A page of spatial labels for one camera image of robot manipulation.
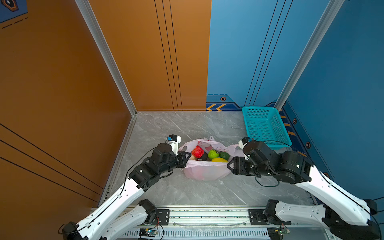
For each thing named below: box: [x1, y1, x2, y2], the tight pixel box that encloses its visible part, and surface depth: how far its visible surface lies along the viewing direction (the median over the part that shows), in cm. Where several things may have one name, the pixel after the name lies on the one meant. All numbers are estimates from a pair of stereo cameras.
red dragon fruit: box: [191, 145, 204, 159], surface depth 88 cm
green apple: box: [208, 149, 220, 161], surface depth 91 cm
